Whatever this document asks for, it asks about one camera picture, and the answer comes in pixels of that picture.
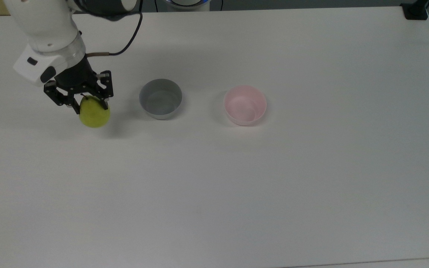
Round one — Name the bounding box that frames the green pear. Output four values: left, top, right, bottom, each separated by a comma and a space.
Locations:
79, 95, 111, 128

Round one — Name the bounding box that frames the grey bowl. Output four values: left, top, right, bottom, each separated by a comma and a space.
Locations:
139, 79, 183, 120

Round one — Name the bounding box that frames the white robot base blue ring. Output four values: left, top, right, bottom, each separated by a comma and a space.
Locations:
162, 0, 211, 12

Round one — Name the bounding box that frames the black table clamp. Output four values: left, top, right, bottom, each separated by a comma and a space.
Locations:
400, 0, 429, 20

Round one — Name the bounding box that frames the pink bowl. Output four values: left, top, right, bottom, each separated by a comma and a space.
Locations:
224, 85, 267, 126

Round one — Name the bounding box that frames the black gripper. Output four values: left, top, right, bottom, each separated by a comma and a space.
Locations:
44, 55, 114, 114

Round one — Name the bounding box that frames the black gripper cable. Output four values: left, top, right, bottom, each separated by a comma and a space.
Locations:
86, 11, 143, 57

